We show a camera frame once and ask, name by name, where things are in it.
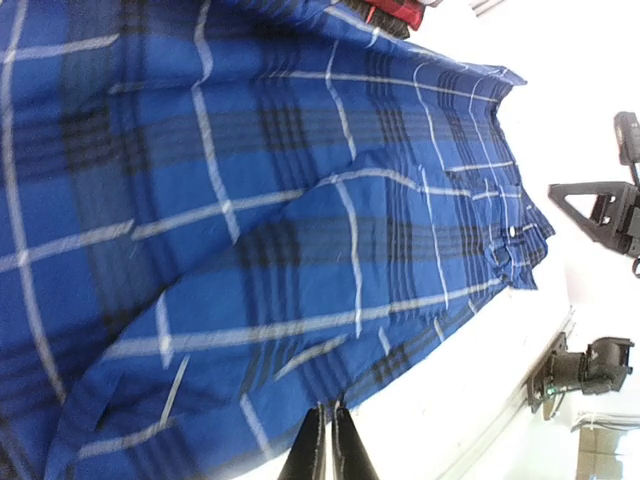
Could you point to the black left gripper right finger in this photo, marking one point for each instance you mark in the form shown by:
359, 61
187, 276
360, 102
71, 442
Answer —
350, 458

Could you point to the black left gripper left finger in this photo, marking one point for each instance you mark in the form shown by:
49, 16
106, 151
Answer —
308, 456

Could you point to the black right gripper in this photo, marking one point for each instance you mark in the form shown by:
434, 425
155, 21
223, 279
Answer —
608, 212

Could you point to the blue plaid long sleeve shirt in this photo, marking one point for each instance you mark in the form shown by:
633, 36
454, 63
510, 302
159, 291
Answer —
216, 215

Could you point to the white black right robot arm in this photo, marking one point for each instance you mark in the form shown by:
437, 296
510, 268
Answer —
600, 369

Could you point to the red black folded shirt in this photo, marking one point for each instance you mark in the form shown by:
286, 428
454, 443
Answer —
395, 17

